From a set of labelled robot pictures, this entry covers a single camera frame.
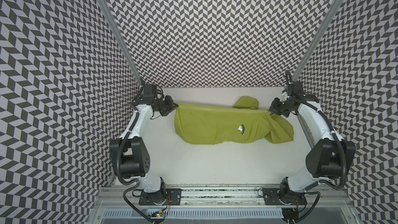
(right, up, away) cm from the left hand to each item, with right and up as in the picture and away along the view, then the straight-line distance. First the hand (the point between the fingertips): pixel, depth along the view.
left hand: (177, 102), depth 84 cm
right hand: (+54, -3, +1) cm, 54 cm away
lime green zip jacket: (+11, -13, +2) cm, 17 cm away
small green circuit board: (-2, -48, -19) cm, 52 cm away
